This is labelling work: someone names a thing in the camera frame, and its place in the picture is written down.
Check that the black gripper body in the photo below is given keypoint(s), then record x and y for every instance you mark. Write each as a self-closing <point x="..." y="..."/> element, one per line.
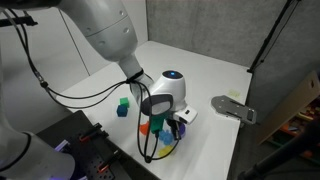
<point x="172" y="124"/>

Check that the yellow toy animal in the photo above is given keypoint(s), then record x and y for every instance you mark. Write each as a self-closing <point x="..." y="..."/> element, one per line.
<point x="165" y="151"/>

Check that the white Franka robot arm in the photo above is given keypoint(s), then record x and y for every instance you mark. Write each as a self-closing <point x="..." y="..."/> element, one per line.
<point x="110" y="30"/>

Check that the orange toy animal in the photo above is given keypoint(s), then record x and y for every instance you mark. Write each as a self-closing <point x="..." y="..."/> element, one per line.
<point x="144" y="128"/>

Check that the wooden toy shelf colourful bins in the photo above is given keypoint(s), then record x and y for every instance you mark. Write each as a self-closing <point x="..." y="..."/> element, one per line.
<point x="290" y="100"/>

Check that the dark blue cube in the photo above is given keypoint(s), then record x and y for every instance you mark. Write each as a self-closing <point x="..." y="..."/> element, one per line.
<point x="122" y="111"/>

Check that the green cube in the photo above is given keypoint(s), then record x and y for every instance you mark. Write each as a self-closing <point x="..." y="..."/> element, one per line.
<point x="124" y="102"/>

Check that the grey metal plate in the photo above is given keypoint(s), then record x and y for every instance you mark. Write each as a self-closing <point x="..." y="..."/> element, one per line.
<point x="233" y="108"/>

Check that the black perforated mounting board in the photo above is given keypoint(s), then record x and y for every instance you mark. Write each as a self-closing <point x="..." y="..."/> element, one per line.
<point x="83" y="150"/>

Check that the thin black stand pole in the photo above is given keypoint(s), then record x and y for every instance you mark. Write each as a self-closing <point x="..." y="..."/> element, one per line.
<point x="270" y="36"/>

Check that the black horizontal bar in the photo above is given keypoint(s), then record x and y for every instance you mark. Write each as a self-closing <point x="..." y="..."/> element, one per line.
<point x="16" y="21"/>

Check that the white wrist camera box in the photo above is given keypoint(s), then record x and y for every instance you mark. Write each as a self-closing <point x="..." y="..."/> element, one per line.
<point x="186" y="115"/>

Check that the black camera tripod stand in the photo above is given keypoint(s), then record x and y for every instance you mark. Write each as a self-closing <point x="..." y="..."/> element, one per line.
<point x="283" y="153"/>

